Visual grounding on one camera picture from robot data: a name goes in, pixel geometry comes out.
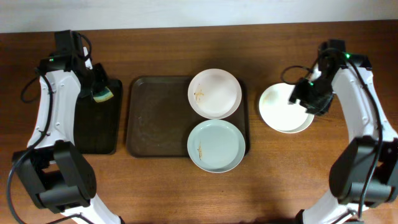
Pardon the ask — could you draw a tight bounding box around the brown plastic serving tray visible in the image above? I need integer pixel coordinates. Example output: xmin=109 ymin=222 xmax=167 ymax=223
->
xmin=126 ymin=76 xmax=251 ymax=158

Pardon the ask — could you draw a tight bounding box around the green yellow sponge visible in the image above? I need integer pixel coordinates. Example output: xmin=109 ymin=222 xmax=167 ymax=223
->
xmin=93 ymin=87 xmax=114 ymax=103

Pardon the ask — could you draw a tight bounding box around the black rectangular tray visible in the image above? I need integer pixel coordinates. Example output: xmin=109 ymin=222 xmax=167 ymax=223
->
xmin=74 ymin=79 xmax=123 ymax=154

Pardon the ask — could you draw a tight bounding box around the white plate top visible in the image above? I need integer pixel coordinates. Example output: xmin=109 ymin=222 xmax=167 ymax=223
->
xmin=187 ymin=68 xmax=243 ymax=119

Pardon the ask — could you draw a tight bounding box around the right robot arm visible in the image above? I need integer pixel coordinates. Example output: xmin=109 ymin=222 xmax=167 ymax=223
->
xmin=289 ymin=39 xmax=397 ymax=223

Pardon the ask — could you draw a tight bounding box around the white plate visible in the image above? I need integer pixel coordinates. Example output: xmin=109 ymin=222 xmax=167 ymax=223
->
xmin=258 ymin=83 xmax=315 ymax=134
xmin=187 ymin=68 xmax=243 ymax=119

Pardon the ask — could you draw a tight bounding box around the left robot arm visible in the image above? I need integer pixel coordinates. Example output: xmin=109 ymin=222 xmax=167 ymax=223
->
xmin=10 ymin=30 xmax=123 ymax=223

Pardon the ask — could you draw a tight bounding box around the pale blue plate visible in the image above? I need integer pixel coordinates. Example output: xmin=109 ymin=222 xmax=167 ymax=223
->
xmin=187 ymin=119 xmax=246 ymax=173

